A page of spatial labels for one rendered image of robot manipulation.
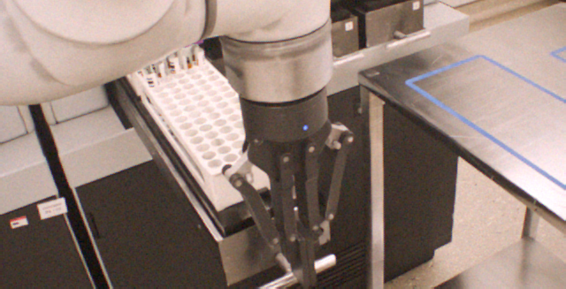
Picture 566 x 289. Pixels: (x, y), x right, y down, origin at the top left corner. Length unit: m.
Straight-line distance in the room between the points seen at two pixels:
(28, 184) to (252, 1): 0.69
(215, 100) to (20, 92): 0.46
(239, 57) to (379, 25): 0.72
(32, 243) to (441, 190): 0.92
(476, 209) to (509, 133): 1.15
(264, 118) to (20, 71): 0.22
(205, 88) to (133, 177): 0.29
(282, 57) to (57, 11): 0.19
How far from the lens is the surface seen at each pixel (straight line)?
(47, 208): 1.08
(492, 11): 3.22
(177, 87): 0.85
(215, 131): 0.74
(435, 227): 1.59
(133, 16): 0.35
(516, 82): 0.91
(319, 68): 0.49
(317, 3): 0.46
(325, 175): 0.61
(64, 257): 1.14
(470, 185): 2.03
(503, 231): 1.88
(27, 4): 0.35
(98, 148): 1.04
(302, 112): 0.51
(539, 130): 0.81
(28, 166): 1.03
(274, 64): 0.47
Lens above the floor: 1.26
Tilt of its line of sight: 33 degrees down
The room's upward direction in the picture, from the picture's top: 6 degrees counter-clockwise
